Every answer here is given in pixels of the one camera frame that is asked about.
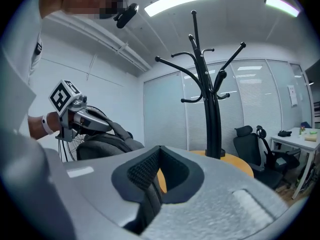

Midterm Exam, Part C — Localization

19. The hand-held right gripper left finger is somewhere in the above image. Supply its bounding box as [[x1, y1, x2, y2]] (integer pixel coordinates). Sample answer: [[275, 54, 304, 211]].
[[46, 145, 162, 240]]

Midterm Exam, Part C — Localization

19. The person's left forearm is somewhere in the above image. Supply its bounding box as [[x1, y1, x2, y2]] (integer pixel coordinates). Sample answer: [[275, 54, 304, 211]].
[[27, 111, 62, 140]]

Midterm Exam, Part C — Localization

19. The black coat stand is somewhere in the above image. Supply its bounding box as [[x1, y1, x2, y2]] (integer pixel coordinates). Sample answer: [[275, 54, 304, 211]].
[[154, 9, 247, 160]]

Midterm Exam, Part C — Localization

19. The white wall paper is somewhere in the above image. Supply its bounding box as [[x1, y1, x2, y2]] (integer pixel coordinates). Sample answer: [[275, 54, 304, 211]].
[[286, 84, 299, 108]]

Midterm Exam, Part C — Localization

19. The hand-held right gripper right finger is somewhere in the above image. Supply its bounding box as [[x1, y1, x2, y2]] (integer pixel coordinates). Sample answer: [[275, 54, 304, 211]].
[[141, 145, 292, 240]]

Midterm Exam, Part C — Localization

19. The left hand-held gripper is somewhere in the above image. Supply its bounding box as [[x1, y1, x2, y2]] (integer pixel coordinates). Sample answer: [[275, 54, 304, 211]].
[[48, 79, 113, 142]]

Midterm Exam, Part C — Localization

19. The white desk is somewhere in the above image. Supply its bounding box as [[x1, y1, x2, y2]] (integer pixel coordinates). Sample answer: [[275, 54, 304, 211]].
[[269, 126, 320, 200]]

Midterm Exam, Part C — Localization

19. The white ceiling pipe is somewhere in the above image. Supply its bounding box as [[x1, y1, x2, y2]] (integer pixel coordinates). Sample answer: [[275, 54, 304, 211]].
[[46, 13, 153, 72]]

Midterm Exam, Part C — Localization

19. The dark grey fabric backpack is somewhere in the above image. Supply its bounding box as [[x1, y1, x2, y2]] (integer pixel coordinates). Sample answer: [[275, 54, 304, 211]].
[[76, 106, 167, 236]]

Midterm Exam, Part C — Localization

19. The round wooden table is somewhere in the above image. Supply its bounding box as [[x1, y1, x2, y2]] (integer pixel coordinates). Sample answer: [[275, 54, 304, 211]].
[[156, 150, 255, 195]]

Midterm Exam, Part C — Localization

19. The white t-shirt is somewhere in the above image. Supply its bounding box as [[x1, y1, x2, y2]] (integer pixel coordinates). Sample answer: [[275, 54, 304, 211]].
[[0, 0, 43, 137]]

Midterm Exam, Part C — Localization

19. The long ceiling light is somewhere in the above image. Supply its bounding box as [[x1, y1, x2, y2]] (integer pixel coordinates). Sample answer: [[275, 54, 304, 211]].
[[144, 0, 222, 17], [264, 0, 300, 18]]

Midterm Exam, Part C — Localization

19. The white wristband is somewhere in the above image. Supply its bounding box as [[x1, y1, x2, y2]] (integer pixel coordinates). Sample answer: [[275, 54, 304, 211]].
[[41, 114, 55, 136]]

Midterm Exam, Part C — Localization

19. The black office chair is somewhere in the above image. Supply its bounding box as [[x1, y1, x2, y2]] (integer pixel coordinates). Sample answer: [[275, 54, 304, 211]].
[[233, 125, 285, 190], [256, 125, 302, 177]]

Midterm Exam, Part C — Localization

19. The black standing fan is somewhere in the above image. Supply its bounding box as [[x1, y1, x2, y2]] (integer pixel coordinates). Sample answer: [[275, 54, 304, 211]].
[[56, 105, 111, 163]]

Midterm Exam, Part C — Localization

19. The black head-worn camera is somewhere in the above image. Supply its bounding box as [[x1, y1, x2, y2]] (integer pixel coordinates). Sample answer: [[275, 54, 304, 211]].
[[113, 3, 140, 30]]

